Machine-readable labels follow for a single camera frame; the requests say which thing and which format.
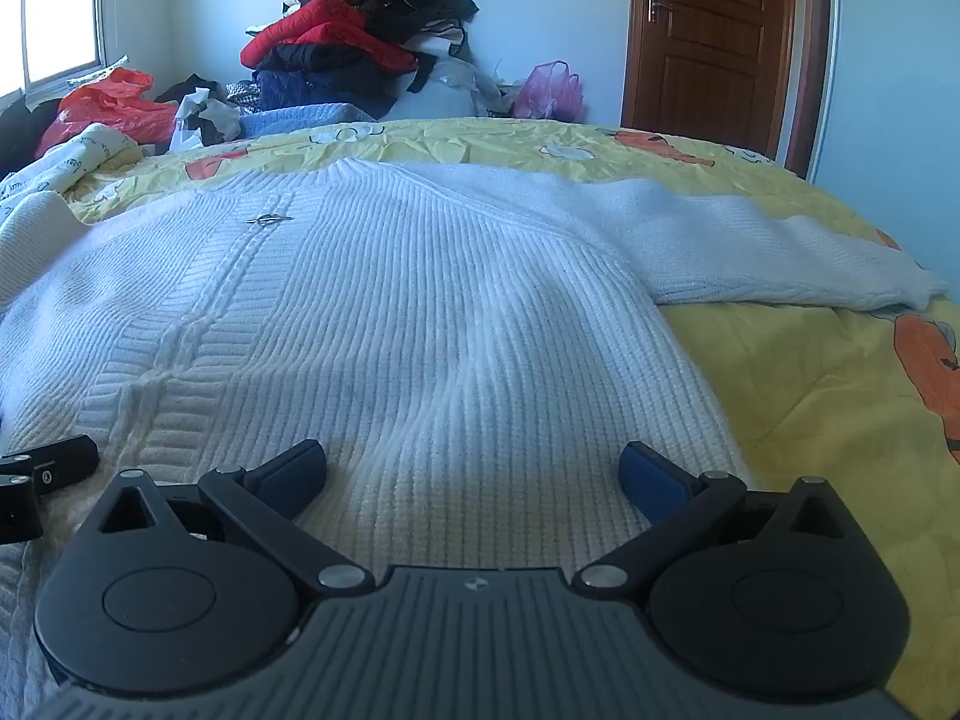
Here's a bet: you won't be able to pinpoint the black cloth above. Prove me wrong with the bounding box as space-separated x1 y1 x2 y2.
156 73 226 107
0 97 65 181

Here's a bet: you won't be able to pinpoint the white knit sweater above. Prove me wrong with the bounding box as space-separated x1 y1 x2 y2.
0 157 950 720

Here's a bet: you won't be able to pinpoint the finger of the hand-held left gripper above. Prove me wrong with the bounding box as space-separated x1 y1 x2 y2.
0 474 44 545
0 435 100 497

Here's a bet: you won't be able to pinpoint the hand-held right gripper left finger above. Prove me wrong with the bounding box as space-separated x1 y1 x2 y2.
96 439 376 601

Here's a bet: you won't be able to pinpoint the blue knit blanket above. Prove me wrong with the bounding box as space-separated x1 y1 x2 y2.
232 103 376 142

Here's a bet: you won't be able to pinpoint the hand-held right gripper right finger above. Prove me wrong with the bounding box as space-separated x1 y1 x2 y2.
571 441 837 595

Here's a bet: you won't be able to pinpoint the pink plastic bag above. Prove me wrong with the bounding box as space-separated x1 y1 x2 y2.
512 60 584 121

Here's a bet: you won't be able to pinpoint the brown wooden door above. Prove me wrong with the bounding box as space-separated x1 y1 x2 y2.
621 0 796 158

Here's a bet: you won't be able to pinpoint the white printed quilt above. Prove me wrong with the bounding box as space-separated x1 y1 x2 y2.
0 122 143 203

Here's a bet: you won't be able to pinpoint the window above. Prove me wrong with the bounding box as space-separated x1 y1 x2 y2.
0 0 125 102

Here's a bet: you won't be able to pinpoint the yellow printed bed quilt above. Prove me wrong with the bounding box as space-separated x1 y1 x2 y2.
0 116 960 720

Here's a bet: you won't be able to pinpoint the red plastic bag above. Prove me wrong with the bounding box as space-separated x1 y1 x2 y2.
34 67 181 158

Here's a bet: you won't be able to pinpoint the white crumpled cloth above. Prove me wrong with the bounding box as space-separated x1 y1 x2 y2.
169 86 241 152

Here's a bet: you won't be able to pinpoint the grey white bundle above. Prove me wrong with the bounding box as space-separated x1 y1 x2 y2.
375 37 518 122

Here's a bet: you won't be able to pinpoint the dark navy clothes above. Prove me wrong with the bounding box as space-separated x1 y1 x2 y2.
251 45 421 121

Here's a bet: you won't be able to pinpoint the brown door frame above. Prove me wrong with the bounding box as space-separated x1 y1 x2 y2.
784 0 833 181

